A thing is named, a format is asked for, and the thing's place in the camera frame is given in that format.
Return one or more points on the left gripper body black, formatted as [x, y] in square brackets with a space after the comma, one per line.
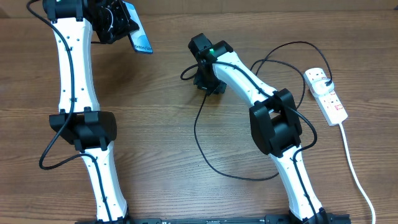
[111, 27]

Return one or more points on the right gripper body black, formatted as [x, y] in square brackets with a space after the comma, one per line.
[211, 84]

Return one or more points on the blue Galaxy smartphone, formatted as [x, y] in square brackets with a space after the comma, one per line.
[138, 38]

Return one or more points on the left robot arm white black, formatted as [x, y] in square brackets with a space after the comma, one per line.
[80, 120]

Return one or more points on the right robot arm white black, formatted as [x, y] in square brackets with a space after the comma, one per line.
[274, 121]

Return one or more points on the white charger plug adapter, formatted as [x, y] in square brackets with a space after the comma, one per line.
[321, 87]

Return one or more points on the white power strip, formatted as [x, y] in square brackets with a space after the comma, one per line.
[330, 105]

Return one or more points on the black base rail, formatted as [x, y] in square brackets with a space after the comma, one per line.
[268, 219]

